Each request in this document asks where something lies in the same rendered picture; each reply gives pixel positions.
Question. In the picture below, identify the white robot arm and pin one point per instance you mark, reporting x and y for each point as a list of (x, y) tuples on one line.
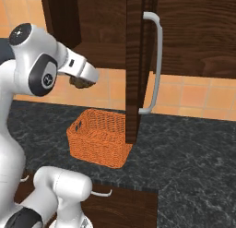
[(18, 93)]

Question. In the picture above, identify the dark wood cabinet door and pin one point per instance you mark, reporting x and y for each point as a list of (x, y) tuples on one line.
[(134, 68), (196, 31)]

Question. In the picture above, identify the orange woven basket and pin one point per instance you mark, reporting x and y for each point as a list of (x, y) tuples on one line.
[(98, 139)]

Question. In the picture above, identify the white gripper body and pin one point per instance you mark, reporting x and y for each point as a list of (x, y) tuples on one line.
[(90, 73)]

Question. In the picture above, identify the dark wood base cabinet front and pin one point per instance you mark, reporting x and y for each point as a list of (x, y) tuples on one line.
[(126, 208)]

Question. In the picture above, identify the dark wood wall cabinet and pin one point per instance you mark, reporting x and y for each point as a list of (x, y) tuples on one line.
[(92, 25)]

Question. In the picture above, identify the brown bread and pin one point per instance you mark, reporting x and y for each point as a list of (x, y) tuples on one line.
[(80, 83)]

